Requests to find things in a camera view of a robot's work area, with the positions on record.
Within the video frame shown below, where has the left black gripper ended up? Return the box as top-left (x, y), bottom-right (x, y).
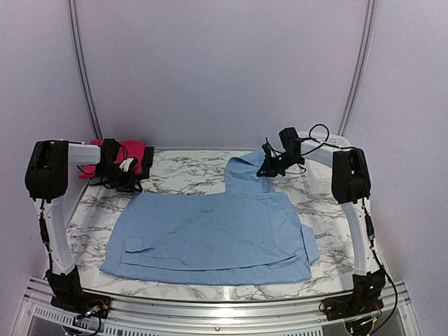
top-left (96, 162), bottom-right (143, 193)

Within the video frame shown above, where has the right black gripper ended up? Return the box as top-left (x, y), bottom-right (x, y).
top-left (257, 151), bottom-right (302, 177)

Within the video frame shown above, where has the magenta t-shirt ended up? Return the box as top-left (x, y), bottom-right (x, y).
top-left (78, 139), bottom-right (147, 179)

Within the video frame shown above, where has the light blue shirt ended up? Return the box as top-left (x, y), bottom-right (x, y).
top-left (101, 152), bottom-right (319, 286)

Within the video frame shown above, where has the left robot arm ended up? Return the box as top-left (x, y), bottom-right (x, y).
top-left (24, 139), bottom-right (153, 312)

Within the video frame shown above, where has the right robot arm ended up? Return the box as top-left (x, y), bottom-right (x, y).
top-left (257, 124), bottom-right (384, 314)

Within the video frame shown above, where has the white plastic laundry basket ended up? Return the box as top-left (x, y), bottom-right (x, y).
top-left (301, 132), bottom-right (351, 197)

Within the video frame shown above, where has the folded black garment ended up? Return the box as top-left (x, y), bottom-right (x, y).
top-left (139, 146), bottom-right (154, 179)

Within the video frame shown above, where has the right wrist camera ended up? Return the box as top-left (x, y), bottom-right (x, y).
top-left (262, 138), bottom-right (281, 161)

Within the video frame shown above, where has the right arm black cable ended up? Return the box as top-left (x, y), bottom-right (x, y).
top-left (307, 123), bottom-right (330, 144)

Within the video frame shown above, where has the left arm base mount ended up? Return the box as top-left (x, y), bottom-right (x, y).
top-left (50, 292), bottom-right (111, 319)

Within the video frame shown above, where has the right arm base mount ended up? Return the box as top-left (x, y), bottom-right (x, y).
top-left (319, 293), bottom-right (384, 321)

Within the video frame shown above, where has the left wall aluminium profile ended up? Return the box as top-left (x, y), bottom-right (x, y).
top-left (67, 0), bottom-right (104, 139)

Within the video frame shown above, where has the wall aluminium profile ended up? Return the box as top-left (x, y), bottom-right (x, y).
top-left (337, 0), bottom-right (377, 137)
top-left (67, 0), bottom-right (104, 139)

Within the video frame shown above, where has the right wall aluminium profile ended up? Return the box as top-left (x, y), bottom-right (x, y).
top-left (337, 0), bottom-right (377, 137)

